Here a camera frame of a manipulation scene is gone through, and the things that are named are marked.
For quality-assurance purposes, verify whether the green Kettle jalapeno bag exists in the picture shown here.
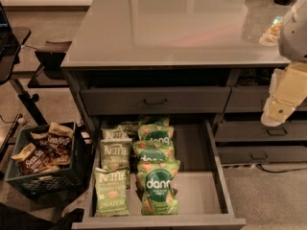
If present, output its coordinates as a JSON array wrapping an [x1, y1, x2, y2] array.
[[94, 168, 130, 217]]

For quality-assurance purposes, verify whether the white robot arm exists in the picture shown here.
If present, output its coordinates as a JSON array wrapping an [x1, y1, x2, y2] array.
[[259, 0, 307, 127]]

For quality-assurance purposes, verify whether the grey middle right drawer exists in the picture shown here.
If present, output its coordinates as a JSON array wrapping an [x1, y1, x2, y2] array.
[[215, 122, 307, 143]]

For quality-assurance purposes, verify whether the grey top right drawer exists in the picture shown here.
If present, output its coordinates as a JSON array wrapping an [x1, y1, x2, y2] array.
[[224, 85, 307, 114]]

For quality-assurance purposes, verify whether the grey bottom right drawer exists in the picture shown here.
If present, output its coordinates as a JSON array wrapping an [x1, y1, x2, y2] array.
[[217, 146, 307, 165]]

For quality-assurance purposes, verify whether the grey top left drawer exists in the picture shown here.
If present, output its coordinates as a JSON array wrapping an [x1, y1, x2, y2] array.
[[80, 86, 230, 115]]

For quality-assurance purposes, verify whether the green dang chip bag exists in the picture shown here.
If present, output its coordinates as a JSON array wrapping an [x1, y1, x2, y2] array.
[[138, 115, 170, 127], [132, 140, 176, 162], [136, 160, 180, 216], [138, 124, 174, 145]]

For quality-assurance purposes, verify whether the open grey middle drawer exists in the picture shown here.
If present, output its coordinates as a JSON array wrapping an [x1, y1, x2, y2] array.
[[72, 121, 246, 230]]

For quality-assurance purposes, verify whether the rear green Dang chip bag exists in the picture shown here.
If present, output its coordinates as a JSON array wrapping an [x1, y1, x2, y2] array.
[[138, 115, 170, 127]]

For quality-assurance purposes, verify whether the grey cabinet with counter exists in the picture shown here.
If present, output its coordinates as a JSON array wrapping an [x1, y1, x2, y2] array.
[[61, 0, 296, 134]]

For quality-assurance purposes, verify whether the front green Dang chip bag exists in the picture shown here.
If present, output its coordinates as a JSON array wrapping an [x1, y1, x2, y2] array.
[[136, 160, 180, 216]]

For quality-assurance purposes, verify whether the rear green Kettle chip bag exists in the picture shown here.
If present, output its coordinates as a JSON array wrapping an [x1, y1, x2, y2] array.
[[116, 122, 138, 136]]

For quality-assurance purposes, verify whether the green kettle chip bag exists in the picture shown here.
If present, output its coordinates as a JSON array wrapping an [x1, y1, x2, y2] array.
[[102, 128, 128, 140], [100, 138, 132, 171], [116, 122, 138, 136]]

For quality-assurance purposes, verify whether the rear brown sea salt bag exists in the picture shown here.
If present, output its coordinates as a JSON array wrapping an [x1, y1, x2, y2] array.
[[47, 122, 75, 166]]

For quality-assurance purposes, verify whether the brown sea salt bag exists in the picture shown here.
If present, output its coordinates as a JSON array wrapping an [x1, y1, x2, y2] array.
[[12, 143, 59, 175], [47, 122, 75, 166]]

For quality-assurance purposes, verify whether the middle brown chip bag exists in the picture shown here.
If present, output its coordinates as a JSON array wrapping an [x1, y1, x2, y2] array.
[[31, 132, 49, 150]]

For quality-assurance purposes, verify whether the front brown sea salt bag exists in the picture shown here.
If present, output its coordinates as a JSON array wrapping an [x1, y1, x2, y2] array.
[[12, 143, 59, 175]]

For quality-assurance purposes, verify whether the dark wooden stool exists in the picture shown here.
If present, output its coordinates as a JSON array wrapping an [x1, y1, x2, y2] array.
[[28, 41, 71, 88]]

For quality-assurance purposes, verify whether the dark plastic crate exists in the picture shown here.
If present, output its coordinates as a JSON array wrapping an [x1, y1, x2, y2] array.
[[5, 122, 91, 198]]

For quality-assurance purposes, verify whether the black desk with stand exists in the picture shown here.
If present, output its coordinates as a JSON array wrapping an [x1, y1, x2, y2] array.
[[0, 2, 49, 165]]

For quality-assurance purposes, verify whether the black floor cable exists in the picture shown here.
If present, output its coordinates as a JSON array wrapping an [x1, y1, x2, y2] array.
[[224, 163, 307, 174]]

